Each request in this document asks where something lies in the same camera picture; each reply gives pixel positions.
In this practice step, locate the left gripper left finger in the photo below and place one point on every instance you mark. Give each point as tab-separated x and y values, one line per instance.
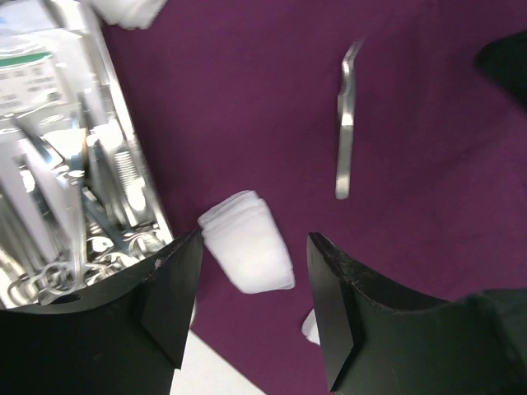
123	335

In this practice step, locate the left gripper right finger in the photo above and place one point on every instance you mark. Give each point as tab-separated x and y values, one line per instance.
380	337

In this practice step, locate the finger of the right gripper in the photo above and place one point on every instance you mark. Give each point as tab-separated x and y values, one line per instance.
503	61

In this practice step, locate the stainless steel tray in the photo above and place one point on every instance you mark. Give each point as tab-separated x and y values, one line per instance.
59	232

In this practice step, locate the slim steel probe tweezers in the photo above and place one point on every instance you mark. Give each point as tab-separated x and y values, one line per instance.
346	104

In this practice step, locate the white green sterile pouch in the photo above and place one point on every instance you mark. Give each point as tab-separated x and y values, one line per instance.
42	69

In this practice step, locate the white gauze pad top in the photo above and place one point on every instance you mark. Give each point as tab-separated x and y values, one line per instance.
128	14

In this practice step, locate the white gauze pad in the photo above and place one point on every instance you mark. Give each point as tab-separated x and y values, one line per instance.
128	14
309	328
241	234

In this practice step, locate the steel forceps tweezers ridged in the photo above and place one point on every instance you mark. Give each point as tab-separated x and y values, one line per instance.
126	184

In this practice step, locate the purple surgical cloth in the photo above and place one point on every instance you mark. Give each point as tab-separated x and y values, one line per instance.
228	96

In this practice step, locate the white gauze pad bottom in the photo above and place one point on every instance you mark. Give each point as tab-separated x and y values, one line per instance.
309	328

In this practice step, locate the white gauze pad middle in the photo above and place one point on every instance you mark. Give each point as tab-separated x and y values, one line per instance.
241	234

